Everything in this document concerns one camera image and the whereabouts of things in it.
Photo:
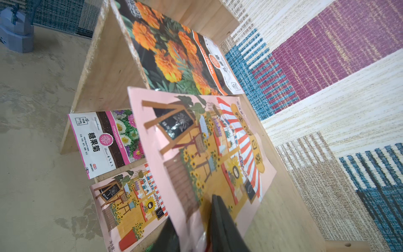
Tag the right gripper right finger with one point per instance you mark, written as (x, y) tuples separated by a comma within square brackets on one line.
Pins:
[(222, 229)]

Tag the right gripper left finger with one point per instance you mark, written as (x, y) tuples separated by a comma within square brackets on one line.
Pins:
[(168, 240)]

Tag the pink flower shop seed bag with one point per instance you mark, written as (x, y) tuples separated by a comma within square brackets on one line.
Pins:
[(197, 147)]

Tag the orange marigold seed bag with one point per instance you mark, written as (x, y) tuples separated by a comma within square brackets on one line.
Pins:
[(174, 57)]

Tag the lower pink shop seed bag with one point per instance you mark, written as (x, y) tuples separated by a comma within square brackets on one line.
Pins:
[(129, 207)]

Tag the purple flower seed bag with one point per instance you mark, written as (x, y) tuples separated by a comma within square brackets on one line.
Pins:
[(107, 140)]

